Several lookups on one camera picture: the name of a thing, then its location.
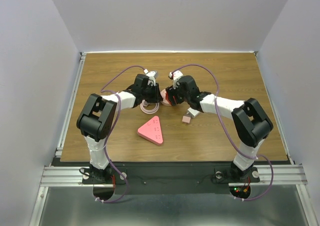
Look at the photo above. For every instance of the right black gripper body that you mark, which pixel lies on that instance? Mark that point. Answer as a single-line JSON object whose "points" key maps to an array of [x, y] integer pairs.
{"points": [[181, 97]]}

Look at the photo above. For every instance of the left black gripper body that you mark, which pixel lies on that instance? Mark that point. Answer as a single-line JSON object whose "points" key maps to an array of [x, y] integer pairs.
{"points": [[145, 93]]}

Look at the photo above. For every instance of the red cube plug adapter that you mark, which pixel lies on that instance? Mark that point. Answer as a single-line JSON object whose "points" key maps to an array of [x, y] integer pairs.
{"points": [[170, 99]]}

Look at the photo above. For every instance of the round pink power socket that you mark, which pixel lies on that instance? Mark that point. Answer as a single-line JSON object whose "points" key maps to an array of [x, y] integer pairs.
{"points": [[164, 101]]}

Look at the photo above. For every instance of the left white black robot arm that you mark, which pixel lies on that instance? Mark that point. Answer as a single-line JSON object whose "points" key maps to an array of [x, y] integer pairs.
{"points": [[99, 115]]}

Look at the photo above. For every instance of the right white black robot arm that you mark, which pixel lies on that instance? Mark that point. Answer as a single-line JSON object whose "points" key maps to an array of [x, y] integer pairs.
{"points": [[251, 122]]}

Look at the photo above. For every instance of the white cube charger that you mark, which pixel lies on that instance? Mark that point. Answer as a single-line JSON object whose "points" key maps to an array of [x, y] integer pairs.
{"points": [[192, 112]]}

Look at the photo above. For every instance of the small pink square adapter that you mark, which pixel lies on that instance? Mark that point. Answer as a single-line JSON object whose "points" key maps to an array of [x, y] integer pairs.
{"points": [[186, 119]]}

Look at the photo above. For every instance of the pink triangular power strip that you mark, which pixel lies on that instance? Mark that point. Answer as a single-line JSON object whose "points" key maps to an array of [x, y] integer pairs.
{"points": [[152, 131]]}

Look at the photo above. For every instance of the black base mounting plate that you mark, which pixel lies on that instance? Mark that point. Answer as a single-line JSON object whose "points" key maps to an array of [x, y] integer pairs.
{"points": [[183, 187]]}

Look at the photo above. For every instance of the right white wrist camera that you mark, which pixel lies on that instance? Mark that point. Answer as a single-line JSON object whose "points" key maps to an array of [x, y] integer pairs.
{"points": [[174, 76]]}

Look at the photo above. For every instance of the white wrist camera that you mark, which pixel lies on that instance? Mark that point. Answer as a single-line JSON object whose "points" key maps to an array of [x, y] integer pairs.
{"points": [[152, 76], [174, 76]]}

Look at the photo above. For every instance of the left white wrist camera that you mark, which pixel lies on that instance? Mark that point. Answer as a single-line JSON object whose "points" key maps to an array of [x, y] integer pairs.
{"points": [[152, 76]]}

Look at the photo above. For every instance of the aluminium left side rail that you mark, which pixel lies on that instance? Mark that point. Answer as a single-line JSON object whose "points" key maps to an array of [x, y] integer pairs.
{"points": [[67, 118]]}

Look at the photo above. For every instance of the aluminium rail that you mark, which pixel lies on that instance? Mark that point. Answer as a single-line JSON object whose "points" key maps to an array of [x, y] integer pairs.
{"points": [[67, 118], [261, 175]]}

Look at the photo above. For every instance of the aluminium front rail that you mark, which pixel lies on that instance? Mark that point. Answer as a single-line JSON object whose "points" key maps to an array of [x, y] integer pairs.
{"points": [[261, 175]]}

